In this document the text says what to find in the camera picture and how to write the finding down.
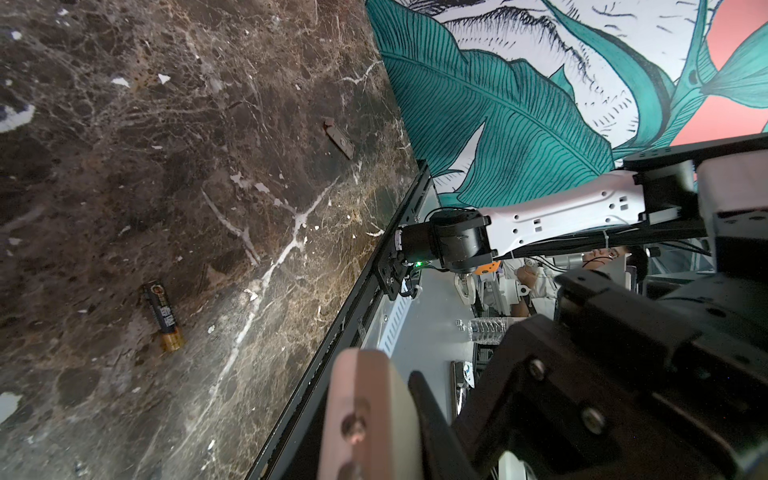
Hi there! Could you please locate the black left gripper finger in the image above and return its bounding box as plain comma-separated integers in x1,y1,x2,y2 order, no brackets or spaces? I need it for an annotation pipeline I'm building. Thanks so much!
408,371,477,480

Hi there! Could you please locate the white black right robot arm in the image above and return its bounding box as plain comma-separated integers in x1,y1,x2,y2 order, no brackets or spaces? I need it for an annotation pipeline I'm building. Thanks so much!
394,134,767,479

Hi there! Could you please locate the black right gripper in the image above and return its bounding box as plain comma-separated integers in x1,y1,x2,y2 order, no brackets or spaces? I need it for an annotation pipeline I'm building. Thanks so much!
453,270,767,479

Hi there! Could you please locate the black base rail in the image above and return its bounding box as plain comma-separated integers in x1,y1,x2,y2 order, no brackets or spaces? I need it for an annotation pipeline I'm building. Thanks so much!
247,160,430,479

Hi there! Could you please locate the dark remote battery cover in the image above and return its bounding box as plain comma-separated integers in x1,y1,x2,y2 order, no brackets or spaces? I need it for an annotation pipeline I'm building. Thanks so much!
323,118,355,160

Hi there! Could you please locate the clear plastic water bottle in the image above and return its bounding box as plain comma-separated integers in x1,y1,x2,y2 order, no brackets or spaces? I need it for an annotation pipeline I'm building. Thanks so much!
456,317,526,345

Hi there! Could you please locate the small dark battery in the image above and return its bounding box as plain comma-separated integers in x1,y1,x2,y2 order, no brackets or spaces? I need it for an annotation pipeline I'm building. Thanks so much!
142,280,184,352

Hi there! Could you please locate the grey remote control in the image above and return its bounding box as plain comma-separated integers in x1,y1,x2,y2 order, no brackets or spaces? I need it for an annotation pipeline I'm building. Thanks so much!
317,348,424,479

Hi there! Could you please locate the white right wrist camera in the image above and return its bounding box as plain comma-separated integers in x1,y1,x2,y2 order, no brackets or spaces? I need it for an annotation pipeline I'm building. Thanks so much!
697,150,767,281

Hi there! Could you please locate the white slotted cable duct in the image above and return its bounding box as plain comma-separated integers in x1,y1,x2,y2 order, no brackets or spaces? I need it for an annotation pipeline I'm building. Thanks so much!
377,296,413,357

